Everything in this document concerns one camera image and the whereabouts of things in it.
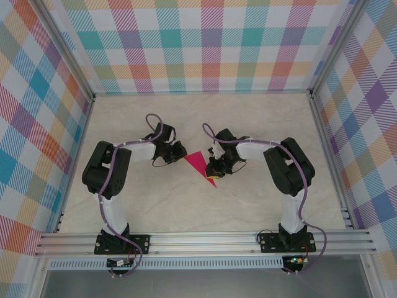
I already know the pink paper sheet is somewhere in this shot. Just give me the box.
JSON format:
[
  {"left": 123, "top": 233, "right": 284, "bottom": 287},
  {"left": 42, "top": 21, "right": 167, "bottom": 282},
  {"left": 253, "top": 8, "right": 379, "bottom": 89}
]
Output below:
[{"left": 183, "top": 151, "right": 218, "bottom": 189}]

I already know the grey metal panel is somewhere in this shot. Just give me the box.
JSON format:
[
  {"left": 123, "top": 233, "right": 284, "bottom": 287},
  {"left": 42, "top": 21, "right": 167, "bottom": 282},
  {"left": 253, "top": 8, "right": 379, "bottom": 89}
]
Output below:
[{"left": 40, "top": 268, "right": 373, "bottom": 298}]

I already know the small dark circuit board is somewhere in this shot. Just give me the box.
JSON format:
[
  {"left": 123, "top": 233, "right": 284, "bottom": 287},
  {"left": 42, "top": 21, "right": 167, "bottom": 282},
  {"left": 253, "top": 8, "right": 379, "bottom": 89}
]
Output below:
[{"left": 107, "top": 259, "right": 134, "bottom": 268}]

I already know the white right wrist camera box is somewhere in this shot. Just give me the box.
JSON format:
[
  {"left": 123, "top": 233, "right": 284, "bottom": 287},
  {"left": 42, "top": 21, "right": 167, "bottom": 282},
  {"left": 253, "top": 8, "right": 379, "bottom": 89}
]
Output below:
[{"left": 207, "top": 143, "right": 223, "bottom": 160}]

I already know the thin black right gripper wire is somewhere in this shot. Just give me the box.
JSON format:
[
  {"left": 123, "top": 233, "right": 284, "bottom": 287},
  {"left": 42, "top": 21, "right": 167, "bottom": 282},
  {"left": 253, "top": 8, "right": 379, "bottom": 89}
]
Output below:
[{"left": 231, "top": 160, "right": 248, "bottom": 174}]

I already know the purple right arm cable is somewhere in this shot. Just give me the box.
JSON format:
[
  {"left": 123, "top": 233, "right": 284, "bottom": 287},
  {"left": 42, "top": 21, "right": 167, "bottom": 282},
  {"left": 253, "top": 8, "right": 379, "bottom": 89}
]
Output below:
[{"left": 202, "top": 123, "right": 328, "bottom": 276}]

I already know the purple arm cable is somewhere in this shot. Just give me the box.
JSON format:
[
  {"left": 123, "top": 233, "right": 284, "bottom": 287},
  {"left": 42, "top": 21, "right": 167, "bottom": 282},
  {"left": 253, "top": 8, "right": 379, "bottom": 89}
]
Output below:
[
  {"left": 97, "top": 114, "right": 164, "bottom": 279},
  {"left": 202, "top": 123, "right": 328, "bottom": 276}
]

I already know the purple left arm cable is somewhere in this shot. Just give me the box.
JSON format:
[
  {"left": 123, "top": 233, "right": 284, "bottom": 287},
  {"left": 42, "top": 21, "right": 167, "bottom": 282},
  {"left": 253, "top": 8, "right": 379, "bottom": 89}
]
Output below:
[{"left": 97, "top": 114, "right": 164, "bottom": 279}]

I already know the aluminium frame crossbar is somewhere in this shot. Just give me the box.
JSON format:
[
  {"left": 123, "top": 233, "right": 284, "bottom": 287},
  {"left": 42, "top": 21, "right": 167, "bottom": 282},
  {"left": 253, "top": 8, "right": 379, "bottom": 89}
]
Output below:
[{"left": 92, "top": 90, "right": 313, "bottom": 97}]

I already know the long aluminium mounting rail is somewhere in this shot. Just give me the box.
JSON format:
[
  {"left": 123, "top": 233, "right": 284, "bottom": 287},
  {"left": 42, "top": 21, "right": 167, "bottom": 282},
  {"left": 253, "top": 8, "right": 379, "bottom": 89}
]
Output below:
[{"left": 33, "top": 228, "right": 378, "bottom": 258}]

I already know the thin black base wire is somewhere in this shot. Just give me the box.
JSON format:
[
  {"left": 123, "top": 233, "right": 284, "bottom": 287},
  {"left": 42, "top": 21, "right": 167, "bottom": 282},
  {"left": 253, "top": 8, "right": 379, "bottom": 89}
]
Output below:
[{"left": 256, "top": 228, "right": 282, "bottom": 246}]

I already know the aluminium side rail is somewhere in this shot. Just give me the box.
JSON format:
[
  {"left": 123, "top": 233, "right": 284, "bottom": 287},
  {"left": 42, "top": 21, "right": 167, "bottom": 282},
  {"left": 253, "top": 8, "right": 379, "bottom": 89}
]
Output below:
[
  {"left": 54, "top": 96, "right": 96, "bottom": 233},
  {"left": 309, "top": 94, "right": 356, "bottom": 230}
]

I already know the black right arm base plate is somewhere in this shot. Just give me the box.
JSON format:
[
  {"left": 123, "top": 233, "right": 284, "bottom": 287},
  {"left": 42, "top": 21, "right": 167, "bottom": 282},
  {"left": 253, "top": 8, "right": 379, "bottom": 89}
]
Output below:
[{"left": 259, "top": 232, "right": 317, "bottom": 254}]

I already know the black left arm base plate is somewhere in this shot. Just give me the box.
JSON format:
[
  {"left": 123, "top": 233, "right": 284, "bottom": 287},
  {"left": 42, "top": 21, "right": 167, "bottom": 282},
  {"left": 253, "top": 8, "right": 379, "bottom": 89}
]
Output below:
[{"left": 94, "top": 234, "right": 151, "bottom": 256}]

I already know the slotted grey cable duct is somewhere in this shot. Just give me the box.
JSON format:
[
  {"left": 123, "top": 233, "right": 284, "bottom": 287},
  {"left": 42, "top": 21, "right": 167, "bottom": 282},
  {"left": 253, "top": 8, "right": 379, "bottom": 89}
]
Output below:
[{"left": 46, "top": 260, "right": 285, "bottom": 270}]

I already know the aluminium frame post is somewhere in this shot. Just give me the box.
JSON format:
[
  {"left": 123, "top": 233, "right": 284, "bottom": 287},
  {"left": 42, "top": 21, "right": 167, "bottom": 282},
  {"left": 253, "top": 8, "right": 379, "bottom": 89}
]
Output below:
[
  {"left": 30, "top": 0, "right": 96, "bottom": 103},
  {"left": 309, "top": 0, "right": 373, "bottom": 100}
]

